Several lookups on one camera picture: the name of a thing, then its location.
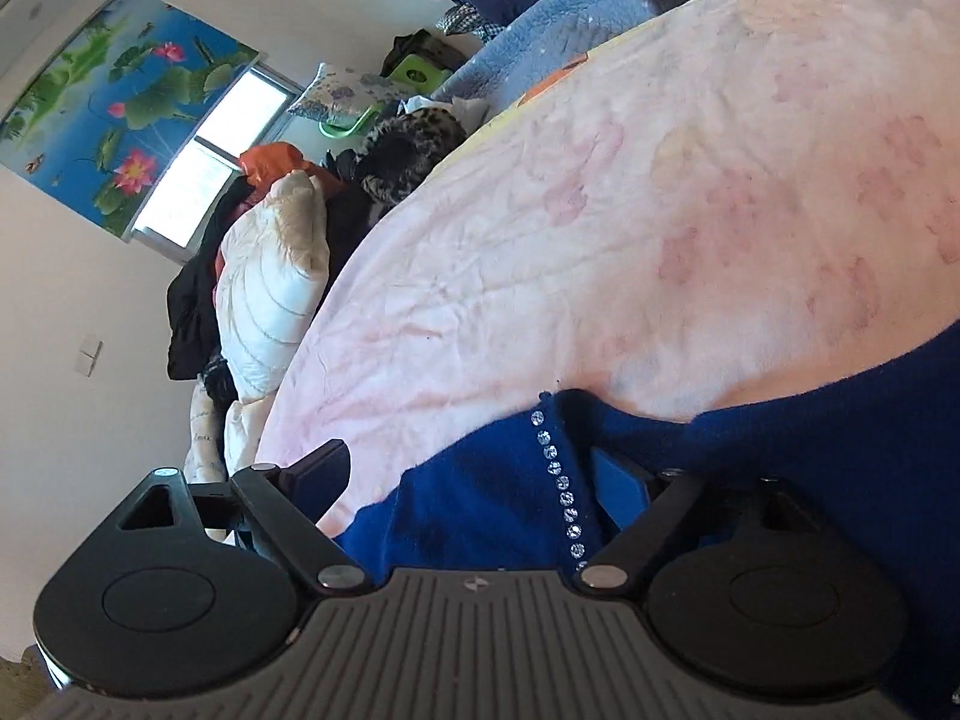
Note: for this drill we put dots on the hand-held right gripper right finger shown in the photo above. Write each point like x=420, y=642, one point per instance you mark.
x=616, y=484

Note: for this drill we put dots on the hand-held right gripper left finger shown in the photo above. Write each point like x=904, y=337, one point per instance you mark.
x=326, y=469

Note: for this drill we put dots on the blue rhinestone sweater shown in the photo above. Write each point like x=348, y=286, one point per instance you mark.
x=480, y=495

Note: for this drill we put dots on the cream quilted cloth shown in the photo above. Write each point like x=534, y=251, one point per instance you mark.
x=206, y=435

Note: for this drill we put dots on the white puffy jacket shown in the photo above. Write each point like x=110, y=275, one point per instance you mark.
x=262, y=292

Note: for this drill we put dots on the black garment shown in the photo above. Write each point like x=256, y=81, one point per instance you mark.
x=191, y=315

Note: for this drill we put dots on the pink floral blanket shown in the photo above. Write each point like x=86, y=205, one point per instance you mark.
x=637, y=202

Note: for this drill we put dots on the orange red garment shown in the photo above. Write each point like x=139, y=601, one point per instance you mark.
x=270, y=163

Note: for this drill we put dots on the leopard print garment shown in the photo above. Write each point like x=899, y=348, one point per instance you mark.
x=409, y=150

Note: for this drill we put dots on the window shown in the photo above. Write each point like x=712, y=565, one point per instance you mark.
x=234, y=111

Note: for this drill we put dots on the floral pillow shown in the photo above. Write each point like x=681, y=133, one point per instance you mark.
x=341, y=94

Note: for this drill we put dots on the green plastic stool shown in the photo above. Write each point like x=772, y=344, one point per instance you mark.
x=420, y=71

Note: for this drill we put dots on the lotus print roller blind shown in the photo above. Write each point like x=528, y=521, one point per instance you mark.
x=112, y=112

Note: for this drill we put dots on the dark olive garment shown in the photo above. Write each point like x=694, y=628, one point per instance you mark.
x=420, y=45

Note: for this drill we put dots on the plaid cloth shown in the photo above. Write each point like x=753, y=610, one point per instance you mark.
x=465, y=21

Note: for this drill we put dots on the light blue quilt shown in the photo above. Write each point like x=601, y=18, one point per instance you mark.
x=555, y=7

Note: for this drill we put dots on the white wall switch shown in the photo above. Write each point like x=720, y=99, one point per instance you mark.
x=88, y=355

